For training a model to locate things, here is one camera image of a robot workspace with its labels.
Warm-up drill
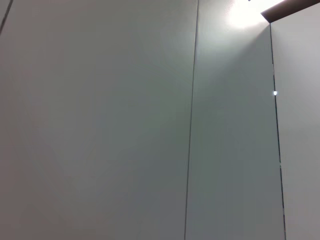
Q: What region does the bright ceiling light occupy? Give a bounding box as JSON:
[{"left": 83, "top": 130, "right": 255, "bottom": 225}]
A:
[{"left": 223, "top": 0, "right": 267, "bottom": 30}]

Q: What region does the dark brown ceiling beam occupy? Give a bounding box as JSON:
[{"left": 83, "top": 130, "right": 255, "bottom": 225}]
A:
[{"left": 259, "top": 0, "right": 320, "bottom": 25}]

